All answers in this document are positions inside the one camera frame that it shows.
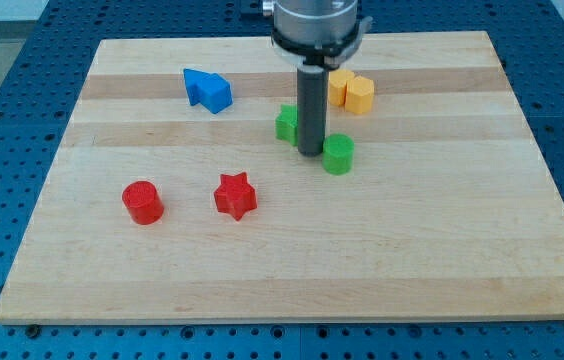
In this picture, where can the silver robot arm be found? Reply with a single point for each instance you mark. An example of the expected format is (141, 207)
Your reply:
(316, 37)

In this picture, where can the blue arrow block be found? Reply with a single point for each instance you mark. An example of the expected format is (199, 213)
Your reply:
(208, 89)

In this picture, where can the light wooden board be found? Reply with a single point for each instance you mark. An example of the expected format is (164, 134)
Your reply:
(448, 214)

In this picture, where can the red cylinder block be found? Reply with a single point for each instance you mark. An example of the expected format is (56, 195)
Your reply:
(143, 202)

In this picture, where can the green star block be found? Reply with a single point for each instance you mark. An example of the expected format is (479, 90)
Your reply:
(286, 124)

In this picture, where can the red star block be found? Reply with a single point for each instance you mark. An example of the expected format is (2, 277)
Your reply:
(235, 195)

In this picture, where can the green cylinder block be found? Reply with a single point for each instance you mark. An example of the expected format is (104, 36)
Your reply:
(338, 152)

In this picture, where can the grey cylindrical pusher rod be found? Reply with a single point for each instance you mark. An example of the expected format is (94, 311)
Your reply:
(312, 93)

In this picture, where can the yellow hexagon block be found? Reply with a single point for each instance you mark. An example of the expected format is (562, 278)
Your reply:
(359, 95)

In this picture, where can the black end effector flange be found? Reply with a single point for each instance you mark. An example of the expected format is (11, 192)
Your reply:
(321, 56)

